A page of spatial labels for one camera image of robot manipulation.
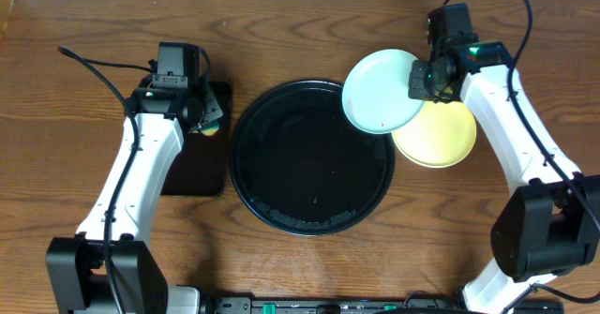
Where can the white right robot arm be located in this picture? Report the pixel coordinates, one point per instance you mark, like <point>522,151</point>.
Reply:
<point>550,225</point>

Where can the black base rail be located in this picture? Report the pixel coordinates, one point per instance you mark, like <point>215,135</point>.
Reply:
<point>416,303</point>

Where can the pale green plate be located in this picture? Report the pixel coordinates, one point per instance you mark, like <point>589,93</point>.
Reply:
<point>375,94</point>

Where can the black round tray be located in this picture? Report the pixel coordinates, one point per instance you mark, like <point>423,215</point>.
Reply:
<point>301,167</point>

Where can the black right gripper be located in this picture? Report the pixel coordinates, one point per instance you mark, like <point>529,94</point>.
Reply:
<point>416,88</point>

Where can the green and yellow sponge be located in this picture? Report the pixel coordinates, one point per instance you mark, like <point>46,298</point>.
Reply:
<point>210,129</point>

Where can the yellow plate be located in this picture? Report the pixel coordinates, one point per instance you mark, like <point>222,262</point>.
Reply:
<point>439,136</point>

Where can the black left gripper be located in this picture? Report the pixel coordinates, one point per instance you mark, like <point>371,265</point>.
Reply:
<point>207,95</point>

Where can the black rectangular tray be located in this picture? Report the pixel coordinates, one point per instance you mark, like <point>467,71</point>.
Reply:
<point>199,170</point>

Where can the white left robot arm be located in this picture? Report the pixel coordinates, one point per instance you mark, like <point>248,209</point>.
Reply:
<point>175,144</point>

